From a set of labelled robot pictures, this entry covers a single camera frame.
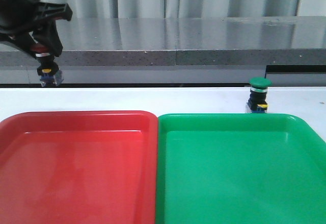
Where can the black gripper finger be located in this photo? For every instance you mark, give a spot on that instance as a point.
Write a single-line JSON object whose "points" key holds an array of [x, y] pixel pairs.
{"points": [[45, 19], [23, 43]]}

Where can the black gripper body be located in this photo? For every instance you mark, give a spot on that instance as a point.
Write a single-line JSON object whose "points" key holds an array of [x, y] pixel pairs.
{"points": [[18, 16]]}

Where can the red mushroom push button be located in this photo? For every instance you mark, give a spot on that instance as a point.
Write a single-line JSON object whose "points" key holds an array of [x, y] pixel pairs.
{"points": [[49, 72]]}

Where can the red plastic tray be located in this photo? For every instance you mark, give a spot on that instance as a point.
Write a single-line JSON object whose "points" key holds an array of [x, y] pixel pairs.
{"points": [[79, 167]]}

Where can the green mushroom push button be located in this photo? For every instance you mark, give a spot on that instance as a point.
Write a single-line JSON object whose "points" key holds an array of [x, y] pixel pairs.
{"points": [[258, 93]]}

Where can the green plastic tray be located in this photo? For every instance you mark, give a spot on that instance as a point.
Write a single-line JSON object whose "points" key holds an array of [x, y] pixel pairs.
{"points": [[239, 168]]}

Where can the grey stone countertop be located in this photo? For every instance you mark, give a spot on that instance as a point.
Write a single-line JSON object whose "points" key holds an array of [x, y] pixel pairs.
{"points": [[290, 51]]}

